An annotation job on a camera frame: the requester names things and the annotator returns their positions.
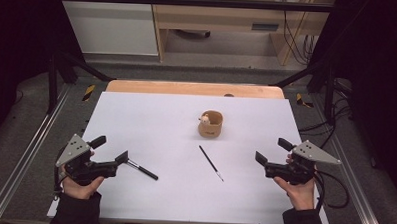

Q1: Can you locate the left hand-held gripper cable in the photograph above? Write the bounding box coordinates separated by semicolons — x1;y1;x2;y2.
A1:
52;146;69;201

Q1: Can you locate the right hand-held gripper cable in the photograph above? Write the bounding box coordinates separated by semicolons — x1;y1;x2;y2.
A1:
311;169;329;212

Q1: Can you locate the black metal stand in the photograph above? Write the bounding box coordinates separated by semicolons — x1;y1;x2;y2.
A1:
45;50;118;117
269;58;339;126

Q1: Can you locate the tan cup with animal figure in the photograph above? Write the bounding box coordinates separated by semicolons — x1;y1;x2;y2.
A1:
197;109;225;140

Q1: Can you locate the person's left hand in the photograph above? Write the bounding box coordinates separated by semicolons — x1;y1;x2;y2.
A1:
60;149;107;201

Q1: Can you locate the thin black brush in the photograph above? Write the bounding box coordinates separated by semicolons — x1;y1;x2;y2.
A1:
197;144;226;183

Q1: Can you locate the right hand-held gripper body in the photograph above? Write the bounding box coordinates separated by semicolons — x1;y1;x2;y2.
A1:
263;137;343;187

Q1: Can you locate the black horizontal frame bar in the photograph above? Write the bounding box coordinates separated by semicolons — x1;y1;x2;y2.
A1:
56;0;336;14

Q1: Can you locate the dark curtain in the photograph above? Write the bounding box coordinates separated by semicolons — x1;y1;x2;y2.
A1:
303;0;397;203
0;0;88;152

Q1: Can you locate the black floor cable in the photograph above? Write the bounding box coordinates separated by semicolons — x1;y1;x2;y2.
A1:
295;124;353;209

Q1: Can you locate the hand-held gripper cable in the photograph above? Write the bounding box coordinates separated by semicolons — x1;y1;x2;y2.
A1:
311;169;329;212
52;146;69;201

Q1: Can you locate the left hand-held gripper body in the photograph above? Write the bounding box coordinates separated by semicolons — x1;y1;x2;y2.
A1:
54;132;120;187

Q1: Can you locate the aluminium floor rail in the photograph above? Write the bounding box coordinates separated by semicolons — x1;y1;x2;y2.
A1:
307;95;391;224
0;81;73;224

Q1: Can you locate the yellow-handled tool left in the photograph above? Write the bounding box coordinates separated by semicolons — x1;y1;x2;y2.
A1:
82;84;96;102

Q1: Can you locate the person's right hand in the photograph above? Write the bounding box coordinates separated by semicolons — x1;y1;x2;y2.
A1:
272;154;319;212

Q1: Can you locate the hanging black cable bundle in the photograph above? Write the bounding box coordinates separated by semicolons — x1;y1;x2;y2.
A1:
280;0;319;66

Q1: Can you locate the yellow-handled tool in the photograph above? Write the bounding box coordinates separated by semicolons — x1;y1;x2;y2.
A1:
82;84;96;102
295;92;315;109

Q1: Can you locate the light wooden desk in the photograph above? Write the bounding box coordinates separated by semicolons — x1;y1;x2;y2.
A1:
147;0;336;69

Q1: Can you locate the white cabinet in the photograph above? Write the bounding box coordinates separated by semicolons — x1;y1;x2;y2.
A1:
54;0;161;57

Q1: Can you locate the thick black makeup brush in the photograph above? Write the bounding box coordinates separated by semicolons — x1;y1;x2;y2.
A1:
125;157;160;182

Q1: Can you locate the yellow-handled tool right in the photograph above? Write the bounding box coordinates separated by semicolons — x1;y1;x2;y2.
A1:
295;92;315;109

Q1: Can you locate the white table cover board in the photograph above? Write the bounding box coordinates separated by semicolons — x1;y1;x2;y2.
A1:
46;89;335;224

